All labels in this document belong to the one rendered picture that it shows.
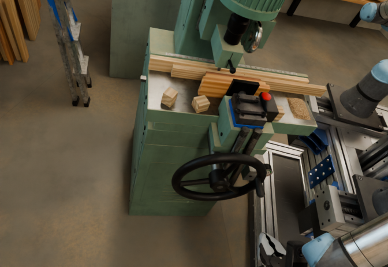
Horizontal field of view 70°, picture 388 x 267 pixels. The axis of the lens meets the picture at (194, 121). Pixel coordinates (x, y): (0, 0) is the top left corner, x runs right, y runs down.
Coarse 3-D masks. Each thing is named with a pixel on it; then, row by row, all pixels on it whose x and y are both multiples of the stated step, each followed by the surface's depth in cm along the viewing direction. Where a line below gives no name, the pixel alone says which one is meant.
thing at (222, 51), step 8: (216, 24) 91; (216, 32) 90; (224, 32) 88; (216, 40) 89; (224, 40) 86; (216, 48) 88; (224, 48) 83; (232, 48) 84; (240, 48) 85; (216, 56) 88; (224, 56) 84; (232, 56) 85; (240, 56) 85; (216, 64) 87; (224, 64) 87
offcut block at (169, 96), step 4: (168, 88) 85; (172, 88) 85; (164, 92) 83; (168, 92) 84; (172, 92) 84; (176, 92) 85; (164, 96) 84; (168, 96) 83; (172, 96) 83; (176, 96) 86; (164, 100) 85; (168, 100) 84; (172, 100) 84; (168, 104) 85; (172, 104) 87
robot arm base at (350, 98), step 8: (352, 88) 122; (344, 96) 124; (352, 96) 120; (360, 96) 118; (344, 104) 123; (352, 104) 121; (360, 104) 118; (368, 104) 117; (376, 104) 118; (352, 112) 121; (360, 112) 120; (368, 112) 120
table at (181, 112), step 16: (160, 80) 92; (176, 80) 94; (192, 80) 96; (160, 96) 88; (192, 96) 91; (288, 96) 105; (160, 112) 85; (176, 112) 86; (192, 112) 87; (208, 112) 89; (288, 112) 99; (208, 128) 92; (288, 128) 98; (304, 128) 98
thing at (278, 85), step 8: (176, 72) 93; (184, 72) 94; (192, 72) 94; (200, 72) 94; (216, 72) 96; (200, 80) 97; (264, 80) 100; (272, 80) 101; (280, 80) 103; (272, 88) 103; (280, 88) 104; (288, 88) 104; (296, 88) 105; (304, 88) 105; (312, 88) 105; (320, 88) 106; (320, 96) 109
